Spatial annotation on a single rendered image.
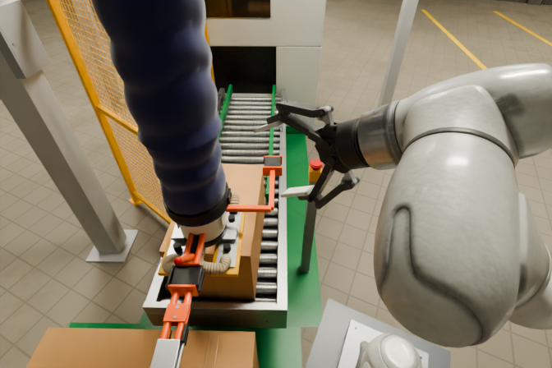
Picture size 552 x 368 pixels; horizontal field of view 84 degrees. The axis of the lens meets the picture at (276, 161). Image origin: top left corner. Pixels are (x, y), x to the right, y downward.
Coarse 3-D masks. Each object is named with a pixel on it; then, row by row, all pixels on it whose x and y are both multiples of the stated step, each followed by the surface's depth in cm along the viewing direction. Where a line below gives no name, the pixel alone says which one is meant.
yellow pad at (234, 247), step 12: (240, 204) 136; (228, 216) 126; (240, 216) 130; (240, 228) 125; (240, 240) 121; (216, 252) 117; (228, 252) 116; (240, 252) 117; (216, 276) 111; (228, 276) 111
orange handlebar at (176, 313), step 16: (272, 176) 132; (272, 192) 124; (240, 208) 118; (256, 208) 118; (272, 208) 119; (192, 240) 107; (176, 304) 89; (176, 320) 85; (160, 336) 83; (176, 336) 83
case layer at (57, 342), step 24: (48, 336) 144; (72, 336) 144; (96, 336) 144; (120, 336) 144; (144, 336) 144; (168, 336) 144; (192, 336) 144; (216, 336) 144; (240, 336) 144; (48, 360) 137; (72, 360) 137; (96, 360) 137; (120, 360) 137; (144, 360) 137; (192, 360) 137; (216, 360) 137; (240, 360) 137
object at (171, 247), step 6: (168, 240) 121; (174, 240) 120; (168, 246) 119; (174, 246) 115; (180, 246) 116; (168, 252) 116; (174, 252) 116; (180, 252) 116; (162, 264) 113; (162, 270) 111
